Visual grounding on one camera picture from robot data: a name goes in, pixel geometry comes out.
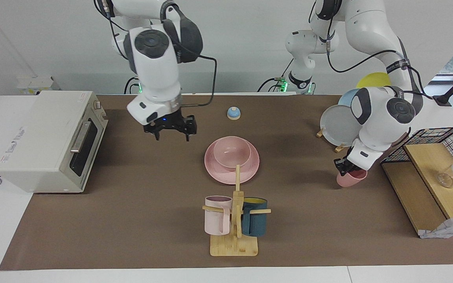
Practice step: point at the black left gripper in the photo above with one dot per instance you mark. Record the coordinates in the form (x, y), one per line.
(348, 161)

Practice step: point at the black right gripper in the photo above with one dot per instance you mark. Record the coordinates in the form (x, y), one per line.
(171, 122)

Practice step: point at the pink tumbler cup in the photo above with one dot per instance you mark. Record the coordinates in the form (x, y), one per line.
(352, 180)

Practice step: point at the pink bowl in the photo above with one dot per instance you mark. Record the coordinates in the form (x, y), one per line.
(232, 151)

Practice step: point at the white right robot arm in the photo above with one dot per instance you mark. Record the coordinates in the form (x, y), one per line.
(155, 67)

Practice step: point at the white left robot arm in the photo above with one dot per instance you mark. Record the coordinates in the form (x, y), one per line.
(383, 114)

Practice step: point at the wooden plate rack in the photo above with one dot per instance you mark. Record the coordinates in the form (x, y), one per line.
(339, 148)

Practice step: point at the grey plate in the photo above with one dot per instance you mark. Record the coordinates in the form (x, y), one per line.
(338, 125)

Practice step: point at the pink speckled plate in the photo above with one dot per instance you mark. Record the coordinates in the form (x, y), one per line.
(222, 175)

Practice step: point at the small blue bell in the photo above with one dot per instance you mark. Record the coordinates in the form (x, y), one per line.
(233, 114)

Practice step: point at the light blue plate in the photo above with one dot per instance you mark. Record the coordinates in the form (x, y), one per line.
(346, 98)

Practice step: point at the brown table mat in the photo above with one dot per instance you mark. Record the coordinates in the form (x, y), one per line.
(132, 220)

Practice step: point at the yellow plate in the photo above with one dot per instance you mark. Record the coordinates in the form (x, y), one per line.
(374, 80)

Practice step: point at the pale pink mug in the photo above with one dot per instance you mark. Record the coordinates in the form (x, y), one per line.
(215, 222)

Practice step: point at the clear glass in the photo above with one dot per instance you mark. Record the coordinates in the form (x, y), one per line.
(445, 179)

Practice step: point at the dark teal mug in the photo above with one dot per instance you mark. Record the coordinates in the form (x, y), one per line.
(255, 222)

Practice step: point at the wooden mug tree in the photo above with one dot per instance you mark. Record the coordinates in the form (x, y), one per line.
(234, 245)

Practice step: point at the beige toaster oven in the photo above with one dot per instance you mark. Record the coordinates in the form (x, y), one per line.
(41, 141)

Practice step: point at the white cardboard box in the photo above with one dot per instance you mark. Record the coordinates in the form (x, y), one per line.
(35, 84)

